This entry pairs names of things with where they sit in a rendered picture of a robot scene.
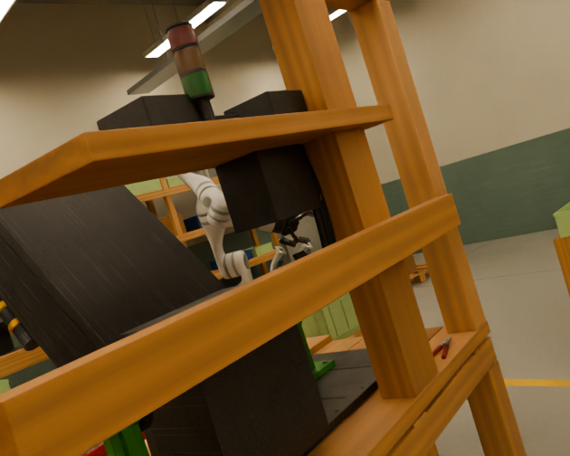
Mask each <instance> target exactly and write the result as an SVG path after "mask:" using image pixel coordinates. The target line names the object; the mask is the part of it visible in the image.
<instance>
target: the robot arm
mask: <svg viewBox="0 0 570 456"><path fill-rule="evenodd" d="M194 173H195V172H192V173H186V174H182V175H177V176H178V177H179V178H180V179H181V180H182V181H183V182H184V183H185V184H186V185H187V186H188V187H190V188H191V189H192V190H193V191H194V193H195V194H196V196H197V202H196V213H197V215H198V218H199V220H200V222H201V225H202V226H203V228H204V231H205V234H206V236H207V238H208V241H209V243H210V245H211V247H212V250H213V253H214V257H215V260H216V263H217V266H218V269H219V272H220V273H221V275H222V276H223V277H224V278H225V279H231V278H235V277H239V276H242V281H241V282H240V283H239V284H238V285H243V284H244V283H247V282H249V281H251V280H253V278H252V273H251V268H250V264H249V260H248V258H247V255H246V253H245V252H244V251H237V252H231V253H227V254H225V253H224V251H223V235H224V231H225V228H232V227H233V223H232V219H231V216H230V214H229V211H228V208H227V205H226V202H225V199H224V196H223V192H221V191H220V190H219V189H218V188H217V186H216V185H215V184H214V182H213V181H212V180H211V178H210V176H209V173H208V170H207V169H205V170H201V171H198V174H199V175H197V174H194ZM307 215H308V216H312V217H314V214H313V212H312V211H308V212H306V213H303V214H298V215H295V216H292V217H291V218H288V219H285V220H282V221H279V222H276V223H271V224H268V225H264V226H262V227H259V228H255V229H258V230H261V231H264V232H270V233H280V237H278V240H279V242H280V243H282V244H285V245H289V246H291V247H296V244H297V243H298V242H302V243H308V242H310V239H309V238H306V237H300V236H299V237H297V235H296V234H295V233H294V232H296V231H297V229H298V225H299V220H301V219H302V218H303V217H305V216H307ZM297 216H298V217H297ZM288 234H290V235H291V236H292V238H293V239H294V240H293V241H292V240H289V239H286V237H285V236H286V235H288ZM238 285H237V286H238Z"/></svg>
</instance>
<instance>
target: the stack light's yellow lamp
mask: <svg viewBox="0 0 570 456"><path fill-rule="evenodd" d="M173 57H174V61H175V64H176V68H177V71H178V74H179V77H180V80H181V79H182V78H183V77H184V76H185V75H186V74H189V73H192V72H195V71H207V69H206V67H205V64H204V58H203V55H202V53H201V50H200V48H199V47H198V46H188V47H185V48H182V49H180V50H178V51H176V52H175V53H174V54H173Z"/></svg>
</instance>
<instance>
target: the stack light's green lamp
mask: <svg viewBox="0 0 570 456"><path fill-rule="evenodd" d="M181 83H182V86H183V89H184V92H185V94H187V95H188V97H189V99H190V101H198V100H200V99H207V100H211V99H213V98H214V90H213V87H212V84H211V82H210V78H209V75H208V72H207V71H195V72H192V73H189V74H186V75H185V76H184V77H183V78H182V79H181Z"/></svg>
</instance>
